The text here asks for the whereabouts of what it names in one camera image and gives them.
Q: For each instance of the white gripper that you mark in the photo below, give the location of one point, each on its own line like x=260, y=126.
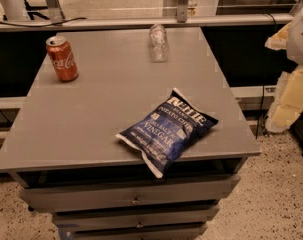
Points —
x=301, y=37

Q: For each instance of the red coke can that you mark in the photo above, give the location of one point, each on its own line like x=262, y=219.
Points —
x=61, y=56

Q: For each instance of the blue potato chips bag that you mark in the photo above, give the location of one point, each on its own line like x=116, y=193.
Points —
x=167, y=131

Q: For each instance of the middle drawer with knob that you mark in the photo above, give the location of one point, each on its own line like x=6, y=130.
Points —
x=139, y=217

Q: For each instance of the drawer with knob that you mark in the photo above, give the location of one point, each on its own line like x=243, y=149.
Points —
x=129, y=194
x=139, y=217

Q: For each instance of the bottom drawer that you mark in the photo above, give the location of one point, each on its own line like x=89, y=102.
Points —
x=159, y=232

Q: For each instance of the top drawer with knob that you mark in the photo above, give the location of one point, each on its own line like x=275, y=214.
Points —
x=129, y=194

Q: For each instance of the white pipe leg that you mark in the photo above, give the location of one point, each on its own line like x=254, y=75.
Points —
x=14, y=10

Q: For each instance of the metal bracket post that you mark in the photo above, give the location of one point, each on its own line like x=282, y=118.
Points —
x=182, y=9

